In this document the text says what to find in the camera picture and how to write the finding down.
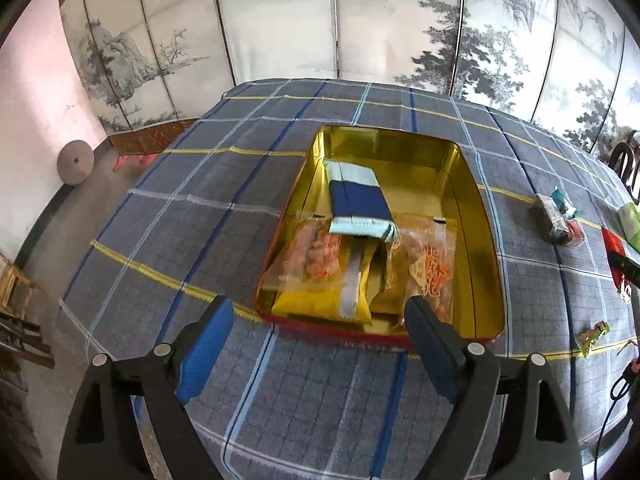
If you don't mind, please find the teal snack packet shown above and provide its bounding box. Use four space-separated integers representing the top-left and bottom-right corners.
547 187 576 218

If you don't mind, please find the red tin box gold inside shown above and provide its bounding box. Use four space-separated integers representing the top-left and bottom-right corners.
254 124 506 350

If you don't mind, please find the small green candy packet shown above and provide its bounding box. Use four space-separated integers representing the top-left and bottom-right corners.
577 322 611 357

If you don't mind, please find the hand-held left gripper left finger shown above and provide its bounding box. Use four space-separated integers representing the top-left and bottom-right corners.
57 295 236 480

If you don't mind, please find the clear bag of fried twists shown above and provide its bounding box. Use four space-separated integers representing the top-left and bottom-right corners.
395 214 458 326
262 210 346 293

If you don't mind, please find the round stone disc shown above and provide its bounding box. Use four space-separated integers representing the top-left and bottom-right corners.
56 140 94 186

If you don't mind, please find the navy and white snack packet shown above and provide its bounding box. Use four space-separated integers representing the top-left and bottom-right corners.
322 157 399 245

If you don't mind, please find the yellow snack packet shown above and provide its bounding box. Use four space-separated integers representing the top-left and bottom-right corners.
370 242 416 328
272 240 373 330

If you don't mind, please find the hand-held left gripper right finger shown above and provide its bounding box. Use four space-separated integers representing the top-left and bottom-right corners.
404 296 583 480

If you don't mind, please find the light wooden chair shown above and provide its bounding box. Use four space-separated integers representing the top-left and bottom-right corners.
0 252 38 311

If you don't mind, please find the pink patterned snack packet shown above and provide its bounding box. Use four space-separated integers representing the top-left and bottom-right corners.
550 215 587 247

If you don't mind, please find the painted folding screen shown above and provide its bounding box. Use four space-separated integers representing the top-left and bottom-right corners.
57 0 640 161

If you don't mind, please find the green tissue pack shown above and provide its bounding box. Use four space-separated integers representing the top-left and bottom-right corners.
617 203 640 253

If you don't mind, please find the dark wooden chair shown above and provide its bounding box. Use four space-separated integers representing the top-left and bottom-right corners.
607 130 640 203

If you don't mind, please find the dark wooden furniture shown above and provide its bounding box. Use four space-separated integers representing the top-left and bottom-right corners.
0 305 56 371

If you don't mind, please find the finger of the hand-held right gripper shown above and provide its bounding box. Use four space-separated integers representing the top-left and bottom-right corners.
607 251 640 282

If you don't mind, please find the black cable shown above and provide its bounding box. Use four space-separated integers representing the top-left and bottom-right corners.
595 360 640 466

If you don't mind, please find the red snack packet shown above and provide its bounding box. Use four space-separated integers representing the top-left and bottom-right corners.
602 227 640 307

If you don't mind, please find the grey plaid tablecloth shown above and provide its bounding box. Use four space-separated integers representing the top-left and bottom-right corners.
60 77 640 480

